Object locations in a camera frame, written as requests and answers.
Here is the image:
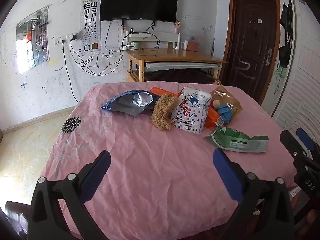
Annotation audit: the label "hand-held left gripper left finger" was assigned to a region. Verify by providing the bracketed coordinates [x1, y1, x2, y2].
[27, 150, 112, 240]

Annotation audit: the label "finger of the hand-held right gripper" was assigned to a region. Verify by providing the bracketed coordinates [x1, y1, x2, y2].
[296, 127, 320, 166]
[279, 130, 310, 159]

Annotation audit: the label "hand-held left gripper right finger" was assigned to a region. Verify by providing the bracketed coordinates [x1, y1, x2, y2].
[212, 148, 296, 240]

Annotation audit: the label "green torn packet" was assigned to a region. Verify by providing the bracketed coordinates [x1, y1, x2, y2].
[204, 126, 269, 153]

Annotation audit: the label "orange box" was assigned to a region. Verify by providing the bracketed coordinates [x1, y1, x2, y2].
[149, 86, 223, 128]

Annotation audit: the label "blue cloth ball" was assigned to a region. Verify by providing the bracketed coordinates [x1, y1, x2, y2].
[216, 104, 234, 125]

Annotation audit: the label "blue chip bag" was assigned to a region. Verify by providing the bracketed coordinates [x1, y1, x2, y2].
[101, 90, 160, 116]

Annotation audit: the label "printed tissue pack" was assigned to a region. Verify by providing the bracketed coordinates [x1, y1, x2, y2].
[171, 87, 212, 135]

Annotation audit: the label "brown biscuit bag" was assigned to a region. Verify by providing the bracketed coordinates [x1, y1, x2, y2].
[209, 85, 243, 120]

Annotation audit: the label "tan loofah sponge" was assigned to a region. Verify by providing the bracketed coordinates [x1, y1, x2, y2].
[151, 94, 178, 131]

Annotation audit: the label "white louvered door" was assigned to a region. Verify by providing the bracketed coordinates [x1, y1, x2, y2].
[271, 0, 320, 140]

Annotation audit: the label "pink tablecloth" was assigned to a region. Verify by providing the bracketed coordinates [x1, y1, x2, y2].
[40, 81, 300, 240]

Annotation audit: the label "black hanging bag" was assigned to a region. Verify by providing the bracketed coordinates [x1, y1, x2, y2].
[279, 0, 293, 68]

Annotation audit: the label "brown door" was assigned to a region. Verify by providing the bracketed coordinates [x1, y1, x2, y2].
[222, 0, 281, 105]

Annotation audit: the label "wooden desk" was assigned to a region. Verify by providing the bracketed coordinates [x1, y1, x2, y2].
[125, 48, 228, 85]

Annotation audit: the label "eye chart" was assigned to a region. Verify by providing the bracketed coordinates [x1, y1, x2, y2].
[80, 0, 101, 53]

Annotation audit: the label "white desk shelf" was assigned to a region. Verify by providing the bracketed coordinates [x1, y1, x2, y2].
[126, 32, 181, 50]

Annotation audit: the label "black television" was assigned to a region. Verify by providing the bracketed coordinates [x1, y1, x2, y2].
[99, 0, 179, 23]

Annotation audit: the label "long black power cable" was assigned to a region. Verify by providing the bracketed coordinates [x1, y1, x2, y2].
[62, 40, 78, 103]

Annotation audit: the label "tangled black cables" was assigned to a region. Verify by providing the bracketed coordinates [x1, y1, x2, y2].
[69, 20, 125, 75]

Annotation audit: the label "white wall socket row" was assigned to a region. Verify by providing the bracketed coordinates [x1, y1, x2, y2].
[54, 32, 73, 44]

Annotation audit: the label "black shelf cable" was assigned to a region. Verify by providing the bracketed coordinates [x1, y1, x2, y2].
[122, 32, 160, 50]

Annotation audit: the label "wall mirror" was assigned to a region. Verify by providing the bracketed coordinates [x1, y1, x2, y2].
[16, 5, 50, 70]

